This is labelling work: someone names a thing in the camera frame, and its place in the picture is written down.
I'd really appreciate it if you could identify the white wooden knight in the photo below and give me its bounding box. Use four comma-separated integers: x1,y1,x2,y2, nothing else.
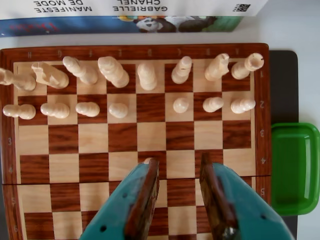
31,61,70,89
204,53,230,82

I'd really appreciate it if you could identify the white wooden bishop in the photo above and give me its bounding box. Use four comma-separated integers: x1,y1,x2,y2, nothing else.
171,55,193,85
62,55,99,85

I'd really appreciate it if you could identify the wooden chessboard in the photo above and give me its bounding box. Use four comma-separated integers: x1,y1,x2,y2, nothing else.
0,42,273,240

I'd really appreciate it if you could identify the white wooden rook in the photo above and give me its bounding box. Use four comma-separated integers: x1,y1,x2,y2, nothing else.
230,52,265,81
0,67,37,92

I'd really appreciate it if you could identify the white Gabrielle Chanel book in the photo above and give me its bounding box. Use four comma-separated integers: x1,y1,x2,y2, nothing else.
0,0,271,21

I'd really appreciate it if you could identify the blue panda picture book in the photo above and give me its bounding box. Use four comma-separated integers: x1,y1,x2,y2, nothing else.
0,15,244,38

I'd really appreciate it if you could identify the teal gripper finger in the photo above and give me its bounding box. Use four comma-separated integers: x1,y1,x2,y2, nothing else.
199,152,296,240
79,157,161,240

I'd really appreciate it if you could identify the green plastic tray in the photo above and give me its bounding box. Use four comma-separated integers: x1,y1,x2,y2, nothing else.
270,121,320,217

